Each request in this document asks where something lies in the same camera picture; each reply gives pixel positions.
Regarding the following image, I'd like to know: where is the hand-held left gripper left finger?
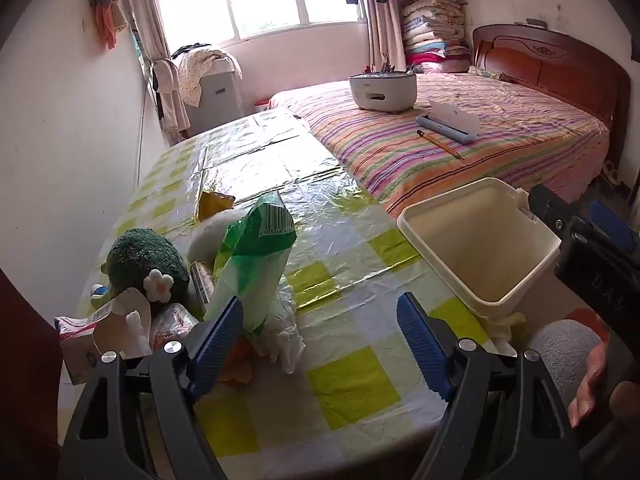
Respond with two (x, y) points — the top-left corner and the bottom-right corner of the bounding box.
(59, 296), (245, 480)

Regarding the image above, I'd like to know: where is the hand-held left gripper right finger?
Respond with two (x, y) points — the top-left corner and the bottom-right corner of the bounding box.
(396, 292), (583, 480)

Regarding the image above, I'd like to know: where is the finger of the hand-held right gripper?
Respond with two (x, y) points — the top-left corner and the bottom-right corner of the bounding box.
(529, 184), (576, 241)
(589, 201), (638, 256)

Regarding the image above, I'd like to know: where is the white plastic bag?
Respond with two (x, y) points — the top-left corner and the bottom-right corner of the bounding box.
(250, 277), (307, 375)

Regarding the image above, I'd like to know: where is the white plastic bin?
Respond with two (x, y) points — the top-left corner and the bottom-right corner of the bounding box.
(396, 177), (563, 318)

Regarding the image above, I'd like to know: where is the green printed plastic bag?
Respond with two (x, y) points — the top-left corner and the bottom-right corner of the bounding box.
(207, 191), (298, 336)

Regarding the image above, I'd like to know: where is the torn white paper carton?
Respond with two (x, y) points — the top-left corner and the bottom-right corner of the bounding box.
(54, 287), (153, 386)

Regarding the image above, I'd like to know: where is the green plush toy with flower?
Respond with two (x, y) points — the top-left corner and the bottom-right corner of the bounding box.
(100, 228), (191, 306)

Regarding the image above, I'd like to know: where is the person's right hand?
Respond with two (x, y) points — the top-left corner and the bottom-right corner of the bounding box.
(567, 342), (640, 428)

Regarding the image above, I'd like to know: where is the orange peel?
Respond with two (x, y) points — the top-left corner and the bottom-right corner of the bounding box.
(219, 336), (257, 386)

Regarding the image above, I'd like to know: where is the red stool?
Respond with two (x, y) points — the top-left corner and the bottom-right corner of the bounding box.
(564, 306), (609, 332)

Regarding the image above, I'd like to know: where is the pink snack wrapper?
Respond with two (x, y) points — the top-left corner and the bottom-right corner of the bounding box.
(151, 302), (201, 352)

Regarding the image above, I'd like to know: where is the printed white tube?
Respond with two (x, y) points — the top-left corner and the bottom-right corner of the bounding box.
(189, 260), (217, 307)

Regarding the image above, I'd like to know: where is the grey fuzzy cushion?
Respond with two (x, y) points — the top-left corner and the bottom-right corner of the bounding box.
(524, 319), (609, 403)

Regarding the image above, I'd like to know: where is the striped bed sheet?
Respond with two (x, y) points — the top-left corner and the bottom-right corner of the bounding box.
(267, 72), (612, 218)

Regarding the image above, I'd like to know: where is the white plush toy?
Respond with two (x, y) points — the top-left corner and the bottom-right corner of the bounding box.
(187, 210), (251, 263)

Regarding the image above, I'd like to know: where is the yellow pencil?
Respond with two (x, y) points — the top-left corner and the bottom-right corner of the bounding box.
(416, 129), (466, 161)

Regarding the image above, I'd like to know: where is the blue case with white lid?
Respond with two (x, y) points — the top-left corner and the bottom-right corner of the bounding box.
(415, 99), (481, 144)

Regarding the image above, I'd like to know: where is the yellow snack packet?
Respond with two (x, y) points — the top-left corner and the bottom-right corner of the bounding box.
(197, 187), (236, 222)

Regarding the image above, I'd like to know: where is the wooden bed headboard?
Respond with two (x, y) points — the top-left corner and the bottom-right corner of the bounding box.
(471, 24), (632, 171)

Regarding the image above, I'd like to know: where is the floral pillow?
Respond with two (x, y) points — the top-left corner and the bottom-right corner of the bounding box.
(467, 65), (507, 82)

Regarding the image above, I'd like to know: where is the brown wooden door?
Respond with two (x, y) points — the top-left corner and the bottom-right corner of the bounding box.
(0, 266), (67, 480)

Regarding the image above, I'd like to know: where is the white oval pen container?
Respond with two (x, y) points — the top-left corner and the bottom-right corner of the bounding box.
(348, 62), (419, 112)

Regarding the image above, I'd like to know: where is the stack of folded quilts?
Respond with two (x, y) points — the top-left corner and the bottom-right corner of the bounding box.
(399, 0), (473, 74)

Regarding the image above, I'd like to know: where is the beige curtain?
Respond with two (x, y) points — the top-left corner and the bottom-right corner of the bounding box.
(124, 0), (173, 68)
(365, 0), (407, 75)

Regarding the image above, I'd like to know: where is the white hanging garment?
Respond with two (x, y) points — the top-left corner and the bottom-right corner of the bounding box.
(150, 57), (192, 134)

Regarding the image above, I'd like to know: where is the white dotted cloth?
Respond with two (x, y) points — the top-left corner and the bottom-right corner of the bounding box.
(171, 44), (244, 108)

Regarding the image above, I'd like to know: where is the window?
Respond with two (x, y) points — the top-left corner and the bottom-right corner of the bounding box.
(155, 0), (370, 45)

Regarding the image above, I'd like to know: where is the wall cable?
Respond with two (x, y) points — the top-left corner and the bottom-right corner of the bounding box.
(134, 62), (152, 196)

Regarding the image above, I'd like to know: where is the orange cloth on wall hook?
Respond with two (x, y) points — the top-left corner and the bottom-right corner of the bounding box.
(89, 0), (129, 51)

